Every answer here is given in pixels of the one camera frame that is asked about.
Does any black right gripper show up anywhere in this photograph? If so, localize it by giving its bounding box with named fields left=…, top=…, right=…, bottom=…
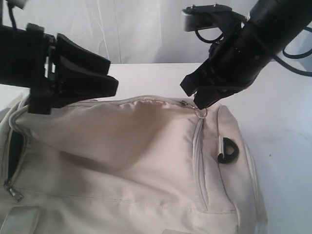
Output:
left=180, top=19, right=275, bottom=109

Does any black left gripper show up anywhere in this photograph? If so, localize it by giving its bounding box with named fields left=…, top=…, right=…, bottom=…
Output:
left=0, top=23, right=119, bottom=115

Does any brass key ring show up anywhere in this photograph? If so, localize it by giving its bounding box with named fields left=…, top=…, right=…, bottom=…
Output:
left=194, top=106, right=210, bottom=120

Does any cream canvas duffel bag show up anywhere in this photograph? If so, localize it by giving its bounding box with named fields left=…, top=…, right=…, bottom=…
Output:
left=0, top=96, right=268, bottom=234

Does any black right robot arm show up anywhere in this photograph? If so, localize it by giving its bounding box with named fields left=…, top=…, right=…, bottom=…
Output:
left=180, top=0, right=312, bottom=109

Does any white backdrop curtain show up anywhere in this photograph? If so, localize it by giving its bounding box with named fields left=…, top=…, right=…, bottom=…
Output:
left=0, top=0, right=312, bottom=65

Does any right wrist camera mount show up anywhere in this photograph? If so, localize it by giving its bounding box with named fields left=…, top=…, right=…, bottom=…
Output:
left=181, top=3, right=245, bottom=44

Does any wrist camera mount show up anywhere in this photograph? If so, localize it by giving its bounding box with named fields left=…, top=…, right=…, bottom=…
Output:
left=181, top=3, right=245, bottom=44
left=7, top=0, right=28, bottom=10

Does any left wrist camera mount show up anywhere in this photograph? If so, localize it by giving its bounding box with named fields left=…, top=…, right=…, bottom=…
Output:
left=7, top=0, right=28, bottom=10

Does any black camera cable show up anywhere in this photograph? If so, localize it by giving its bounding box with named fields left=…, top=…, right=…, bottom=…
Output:
left=268, top=41, right=312, bottom=76

